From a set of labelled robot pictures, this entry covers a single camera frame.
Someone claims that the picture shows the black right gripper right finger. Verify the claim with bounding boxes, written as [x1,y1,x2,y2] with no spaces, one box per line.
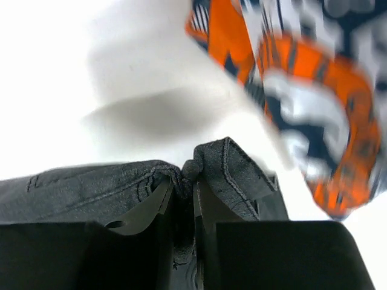
[193,179,374,289]

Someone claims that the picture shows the patterned orange teal garment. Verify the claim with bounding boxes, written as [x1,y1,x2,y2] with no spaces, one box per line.
[186,0,386,220]

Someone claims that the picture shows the black trousers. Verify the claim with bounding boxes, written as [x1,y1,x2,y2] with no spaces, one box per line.
[1,138,288,289]

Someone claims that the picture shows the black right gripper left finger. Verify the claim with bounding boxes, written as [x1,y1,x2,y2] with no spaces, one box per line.
[1,180,174,289]

